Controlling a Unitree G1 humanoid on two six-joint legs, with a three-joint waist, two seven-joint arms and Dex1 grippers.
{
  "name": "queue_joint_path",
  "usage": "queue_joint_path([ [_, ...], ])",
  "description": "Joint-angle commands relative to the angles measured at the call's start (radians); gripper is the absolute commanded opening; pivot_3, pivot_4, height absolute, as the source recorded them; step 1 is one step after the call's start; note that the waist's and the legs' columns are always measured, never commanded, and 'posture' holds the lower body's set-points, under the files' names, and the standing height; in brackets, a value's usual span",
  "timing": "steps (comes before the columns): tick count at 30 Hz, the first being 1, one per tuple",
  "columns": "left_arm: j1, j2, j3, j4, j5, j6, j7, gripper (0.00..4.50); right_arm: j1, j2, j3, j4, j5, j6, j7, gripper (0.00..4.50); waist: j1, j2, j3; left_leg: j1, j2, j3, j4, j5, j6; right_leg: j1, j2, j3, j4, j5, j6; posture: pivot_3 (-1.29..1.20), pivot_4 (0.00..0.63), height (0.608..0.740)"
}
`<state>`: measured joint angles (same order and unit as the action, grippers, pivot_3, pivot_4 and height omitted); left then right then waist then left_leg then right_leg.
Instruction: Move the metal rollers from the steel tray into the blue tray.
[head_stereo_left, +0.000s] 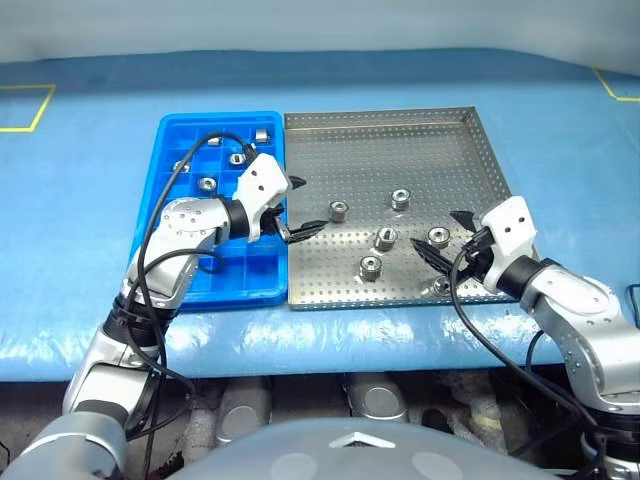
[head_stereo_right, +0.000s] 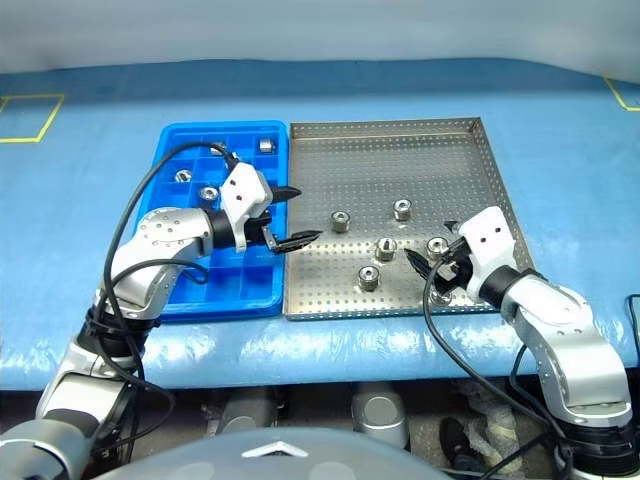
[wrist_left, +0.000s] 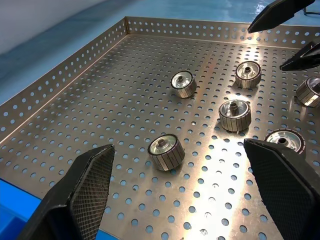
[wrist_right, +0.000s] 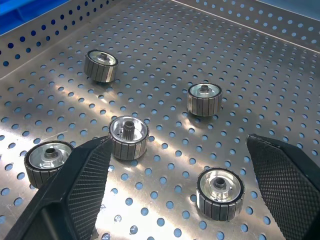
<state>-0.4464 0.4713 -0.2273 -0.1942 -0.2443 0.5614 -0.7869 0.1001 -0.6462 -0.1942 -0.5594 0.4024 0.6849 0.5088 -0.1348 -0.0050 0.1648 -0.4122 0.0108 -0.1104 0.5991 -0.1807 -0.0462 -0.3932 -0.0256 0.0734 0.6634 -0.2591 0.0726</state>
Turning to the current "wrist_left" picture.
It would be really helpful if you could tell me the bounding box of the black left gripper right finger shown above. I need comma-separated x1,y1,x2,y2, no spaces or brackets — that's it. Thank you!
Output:
243,138,320,240

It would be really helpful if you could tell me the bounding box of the perforated metal tray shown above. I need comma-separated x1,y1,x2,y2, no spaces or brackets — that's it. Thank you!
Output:
0,16,320,240

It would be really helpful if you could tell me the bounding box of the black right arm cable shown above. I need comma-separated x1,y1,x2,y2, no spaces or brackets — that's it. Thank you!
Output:
301,4,316,16

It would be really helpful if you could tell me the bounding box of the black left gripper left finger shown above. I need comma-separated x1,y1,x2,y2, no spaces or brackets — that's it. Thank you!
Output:
17,144,116,240

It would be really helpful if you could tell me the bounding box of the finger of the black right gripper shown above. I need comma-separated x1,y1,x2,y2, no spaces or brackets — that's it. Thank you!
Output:
279,41,320,72
247,0,316,34

